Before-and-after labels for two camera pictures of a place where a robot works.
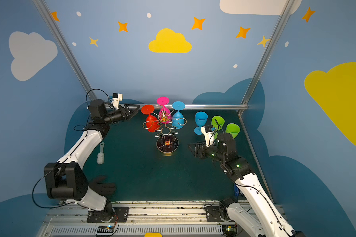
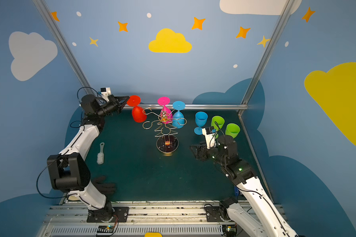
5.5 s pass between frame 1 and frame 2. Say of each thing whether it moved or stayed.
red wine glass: moved
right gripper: stayed
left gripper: moved
